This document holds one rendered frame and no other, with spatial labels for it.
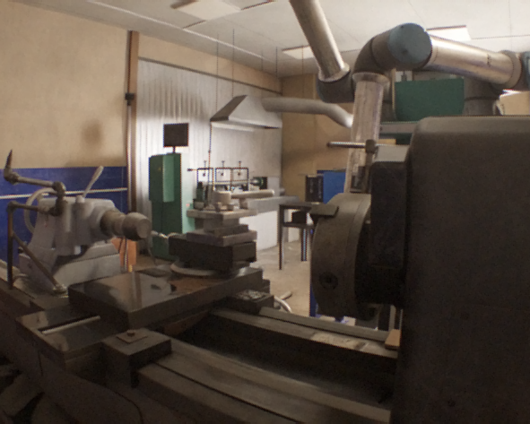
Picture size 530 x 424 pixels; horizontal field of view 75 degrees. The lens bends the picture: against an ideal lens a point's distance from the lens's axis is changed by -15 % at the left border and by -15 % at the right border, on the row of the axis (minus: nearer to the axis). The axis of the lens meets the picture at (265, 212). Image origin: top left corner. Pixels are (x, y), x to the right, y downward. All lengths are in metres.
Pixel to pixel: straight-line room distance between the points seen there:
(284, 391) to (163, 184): 4.70
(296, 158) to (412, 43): 7.86
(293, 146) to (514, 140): 8.53
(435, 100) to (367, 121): 0.70
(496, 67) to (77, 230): 1.52
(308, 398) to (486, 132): 0.56
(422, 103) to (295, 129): 7.22
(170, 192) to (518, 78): 4.63
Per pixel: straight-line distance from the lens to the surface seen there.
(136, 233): 1.22
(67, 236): 1.41
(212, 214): 1.21
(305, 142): 8.82
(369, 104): 1.23
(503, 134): 0.51
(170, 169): 5.44
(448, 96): 1.86
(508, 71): 1.54
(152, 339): 0.97
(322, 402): 0.78
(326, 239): 0.72
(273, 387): 0.83
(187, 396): 0.82
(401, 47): 1.15
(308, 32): 1.72
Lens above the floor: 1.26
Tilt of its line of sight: 6 degrees down
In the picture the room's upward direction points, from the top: straight up
